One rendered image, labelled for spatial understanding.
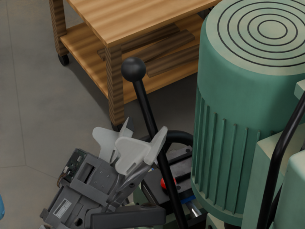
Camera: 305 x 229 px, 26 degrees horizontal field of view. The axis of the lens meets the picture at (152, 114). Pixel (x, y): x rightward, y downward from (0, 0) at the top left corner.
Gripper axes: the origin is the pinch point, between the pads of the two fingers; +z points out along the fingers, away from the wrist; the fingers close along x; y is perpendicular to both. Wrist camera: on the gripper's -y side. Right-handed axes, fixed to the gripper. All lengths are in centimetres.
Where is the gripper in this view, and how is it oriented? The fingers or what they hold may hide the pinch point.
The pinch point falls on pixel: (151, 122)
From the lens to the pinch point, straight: 97.2
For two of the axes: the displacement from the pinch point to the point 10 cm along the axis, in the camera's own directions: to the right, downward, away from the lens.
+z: 4.9, -8.6, 1.1
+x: -3.6, -0.8, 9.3
